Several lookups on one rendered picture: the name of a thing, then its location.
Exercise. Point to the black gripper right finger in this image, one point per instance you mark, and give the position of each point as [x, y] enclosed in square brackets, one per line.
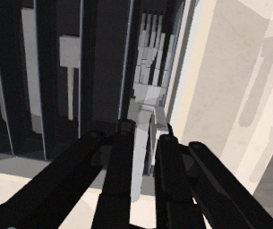
[220, 197]

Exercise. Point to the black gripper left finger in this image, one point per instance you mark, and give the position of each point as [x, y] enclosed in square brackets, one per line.
[48, 198]

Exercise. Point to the black tray dividers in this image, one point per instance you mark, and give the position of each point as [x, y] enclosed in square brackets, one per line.
[16, 144]

